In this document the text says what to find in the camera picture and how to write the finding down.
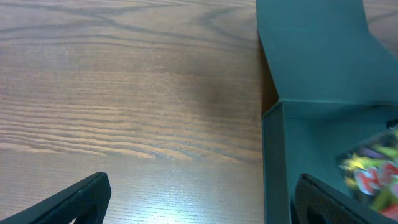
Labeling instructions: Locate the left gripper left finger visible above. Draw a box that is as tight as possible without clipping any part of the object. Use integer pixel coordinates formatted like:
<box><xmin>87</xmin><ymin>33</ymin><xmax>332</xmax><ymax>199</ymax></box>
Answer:
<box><xmin>1</xmin><ymin>172</ymin><xmax>111</xmax><ymax>224</ymax></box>

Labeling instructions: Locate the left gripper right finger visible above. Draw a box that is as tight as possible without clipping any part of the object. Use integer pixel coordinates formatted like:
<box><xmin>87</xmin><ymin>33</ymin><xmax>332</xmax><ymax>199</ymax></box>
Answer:
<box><xmin>294</xmin><ymin>174</ymin><xmax>396</xmax><ymax>224</ymax></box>

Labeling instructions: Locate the Haribo gummy candy bag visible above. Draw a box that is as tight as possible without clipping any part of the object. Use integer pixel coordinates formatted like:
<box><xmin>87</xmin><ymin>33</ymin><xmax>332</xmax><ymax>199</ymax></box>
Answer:
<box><xmin>339</xmin><ymin>127</ymin><xmax>397</xmax><ymax>221</ymax></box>

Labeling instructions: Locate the black gift box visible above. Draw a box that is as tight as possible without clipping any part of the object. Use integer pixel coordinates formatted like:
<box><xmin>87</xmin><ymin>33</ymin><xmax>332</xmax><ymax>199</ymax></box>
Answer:
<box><xmin>256</xmin><ymin>0</ymin><xmax>397</xmax><ymax>223</ymax></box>

